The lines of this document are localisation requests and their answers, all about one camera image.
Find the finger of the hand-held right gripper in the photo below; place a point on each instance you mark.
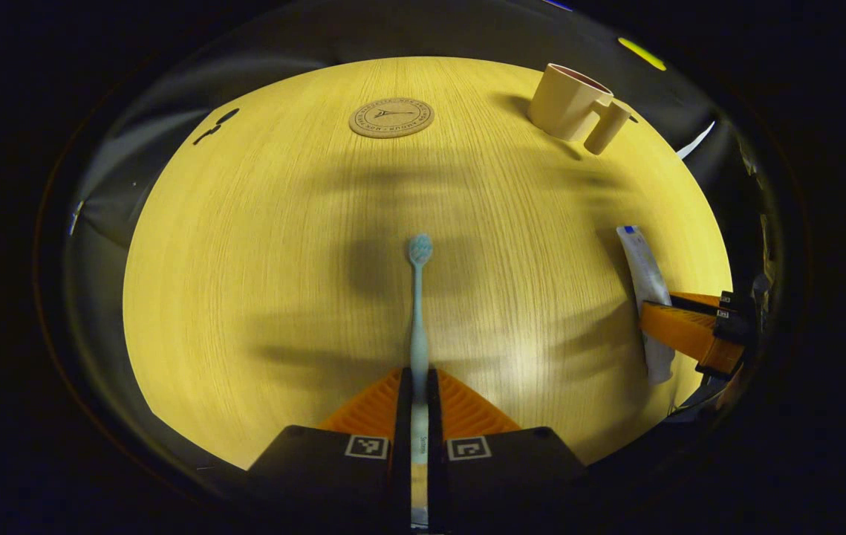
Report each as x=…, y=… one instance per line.
x=697, y=299
x=679, y=331

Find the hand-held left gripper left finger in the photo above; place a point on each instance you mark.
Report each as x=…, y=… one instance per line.
x=402, y=446

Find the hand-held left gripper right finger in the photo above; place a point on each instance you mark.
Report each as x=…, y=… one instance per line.
x=434, y=446

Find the white toothpaste tube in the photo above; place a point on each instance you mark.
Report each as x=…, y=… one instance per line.
x=645, y=271

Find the pale green toothbrush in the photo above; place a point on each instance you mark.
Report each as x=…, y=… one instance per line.
x=420, y=334

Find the beige cup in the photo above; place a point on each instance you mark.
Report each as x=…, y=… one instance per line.
x=564, y=104

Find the round cork coaster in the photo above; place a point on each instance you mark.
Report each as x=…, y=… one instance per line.
x=391, y=117

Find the white strip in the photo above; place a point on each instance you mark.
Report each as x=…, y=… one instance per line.
x=696, y=141

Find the silver cloth clip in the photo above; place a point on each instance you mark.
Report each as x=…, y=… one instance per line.
x=76, y=217

